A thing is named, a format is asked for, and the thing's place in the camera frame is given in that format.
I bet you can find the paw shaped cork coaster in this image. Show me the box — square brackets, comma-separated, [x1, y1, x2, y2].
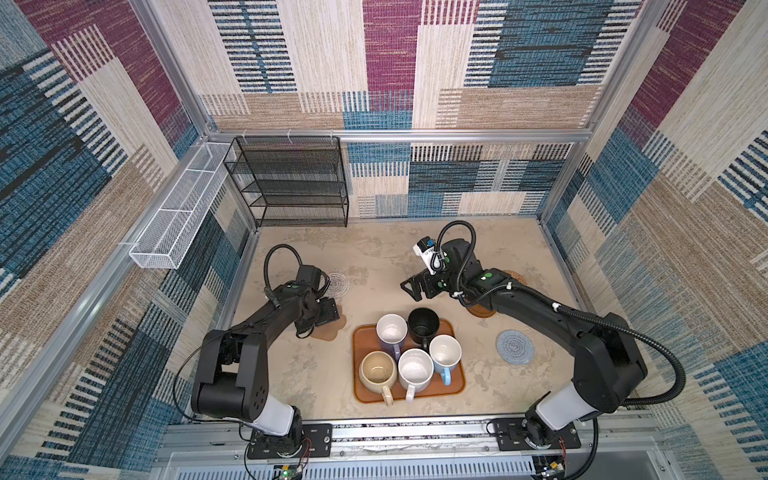
[310, 307, 347, 342]

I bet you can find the multicolour woven round coaster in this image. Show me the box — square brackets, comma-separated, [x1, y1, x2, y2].
[326, 272, 350, 299]

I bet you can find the black mug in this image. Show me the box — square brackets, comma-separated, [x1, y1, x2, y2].
[407, 308, 440, 351]

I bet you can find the round brown wooden coaster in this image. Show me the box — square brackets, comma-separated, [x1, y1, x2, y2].
[467, 305, 496, 319]

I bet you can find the blue grey braided coaster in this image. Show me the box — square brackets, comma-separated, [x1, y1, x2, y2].
[496, 330, 535, 365]

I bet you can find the woven rattan round coaster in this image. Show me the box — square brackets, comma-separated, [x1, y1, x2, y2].
[506, 270, 527, 285]

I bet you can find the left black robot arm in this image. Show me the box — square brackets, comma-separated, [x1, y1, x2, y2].
[190, 244, 340, 456]

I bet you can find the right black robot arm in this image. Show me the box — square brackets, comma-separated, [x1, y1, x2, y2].
[400, 219, 687, 448]

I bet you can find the orange brown serving tray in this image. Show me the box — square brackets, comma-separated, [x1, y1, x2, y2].
[352, 324, 466, 403]

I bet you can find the light blue mug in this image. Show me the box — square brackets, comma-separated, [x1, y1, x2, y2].
[429, 335, 463, 386]

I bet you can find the beige cream mug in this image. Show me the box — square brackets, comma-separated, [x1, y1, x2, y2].
[358, 351, 398, 406]

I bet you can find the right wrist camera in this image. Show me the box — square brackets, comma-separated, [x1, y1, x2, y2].
[413, 237, 447, 275]

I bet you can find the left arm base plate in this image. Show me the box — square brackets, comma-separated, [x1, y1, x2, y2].
[246, 423, 333, 460]

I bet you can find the black wire shelf rack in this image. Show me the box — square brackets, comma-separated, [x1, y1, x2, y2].
[223, 136, 349, 228]

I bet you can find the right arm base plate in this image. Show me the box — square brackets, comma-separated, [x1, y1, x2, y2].
[487, 417, 582, 451]

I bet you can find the white wire mesh basket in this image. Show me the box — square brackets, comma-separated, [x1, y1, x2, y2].
[129, 143, 229, 270]

